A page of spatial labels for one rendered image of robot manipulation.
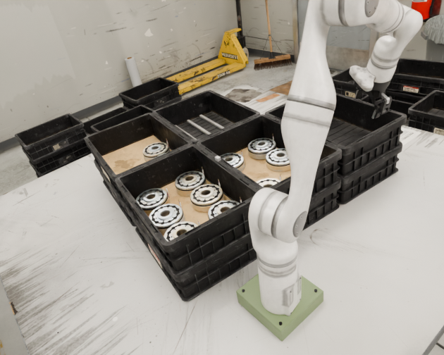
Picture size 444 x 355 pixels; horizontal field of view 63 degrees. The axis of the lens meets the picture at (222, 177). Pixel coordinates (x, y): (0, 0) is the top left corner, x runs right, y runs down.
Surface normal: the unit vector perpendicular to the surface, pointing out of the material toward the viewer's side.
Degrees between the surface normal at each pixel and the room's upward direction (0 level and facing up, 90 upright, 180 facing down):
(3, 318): 0
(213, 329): 0
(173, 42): 90
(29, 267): 0
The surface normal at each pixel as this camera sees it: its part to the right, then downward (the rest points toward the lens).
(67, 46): 0.63, 0.36
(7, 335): -0.15, -0.81
